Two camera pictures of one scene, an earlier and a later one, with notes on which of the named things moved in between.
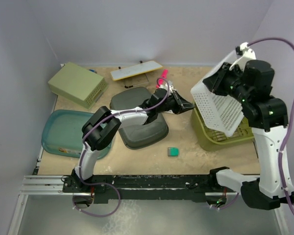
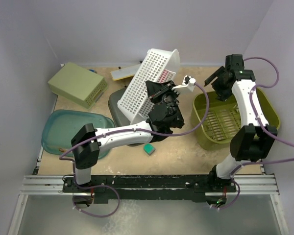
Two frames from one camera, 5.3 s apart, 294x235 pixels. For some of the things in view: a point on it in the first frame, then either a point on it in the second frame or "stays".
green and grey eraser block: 173,152 to 149,149
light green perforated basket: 82,85 stays
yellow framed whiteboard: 134,70 stays
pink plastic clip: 161,81 stays
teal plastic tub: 62,135 stays
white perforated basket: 222,111 to 158,65
